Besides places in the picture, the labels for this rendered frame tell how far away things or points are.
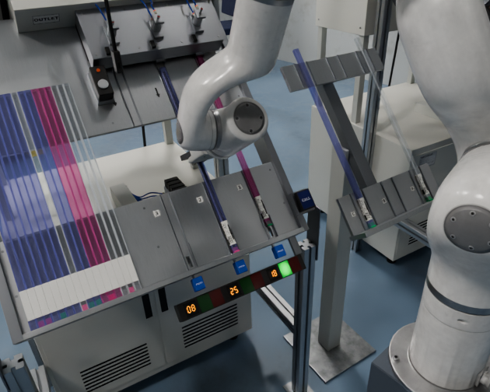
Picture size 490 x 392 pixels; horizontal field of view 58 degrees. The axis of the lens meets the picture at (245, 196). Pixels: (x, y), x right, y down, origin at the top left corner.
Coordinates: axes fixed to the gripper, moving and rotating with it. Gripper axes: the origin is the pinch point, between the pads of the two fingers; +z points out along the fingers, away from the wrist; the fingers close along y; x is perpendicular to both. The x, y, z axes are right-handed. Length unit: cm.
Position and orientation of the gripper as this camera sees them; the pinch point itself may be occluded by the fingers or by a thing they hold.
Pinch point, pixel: (197, 156)
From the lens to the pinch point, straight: 109.0
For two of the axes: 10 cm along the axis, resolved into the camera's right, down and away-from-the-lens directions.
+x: 3.2, 9.5, -0.1
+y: -8.7, 2.8, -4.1
